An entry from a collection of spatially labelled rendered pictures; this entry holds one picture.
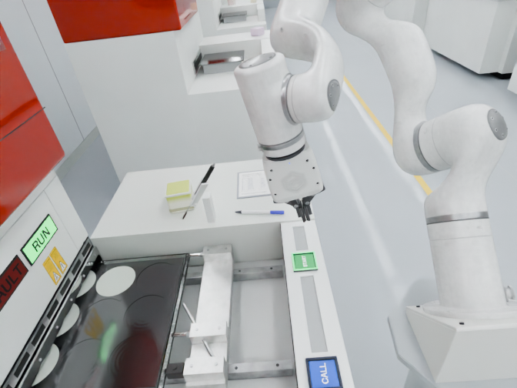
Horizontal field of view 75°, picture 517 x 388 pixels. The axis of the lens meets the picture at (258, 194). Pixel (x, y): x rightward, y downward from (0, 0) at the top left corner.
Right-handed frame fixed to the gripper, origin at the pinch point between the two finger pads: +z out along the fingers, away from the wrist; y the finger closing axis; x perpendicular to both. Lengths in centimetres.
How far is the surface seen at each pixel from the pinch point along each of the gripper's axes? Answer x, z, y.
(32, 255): -4, -10, -57
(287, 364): -18.1, 24.7, -11.8
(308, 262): -0.4, 15.0, -2.4
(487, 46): 362, 124, 237
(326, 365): -24.7, 14.9, -2.6
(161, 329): -10.7, 14.1, -37.4
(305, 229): 11.3, 15.5, -1.7
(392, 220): 120, 124, 47
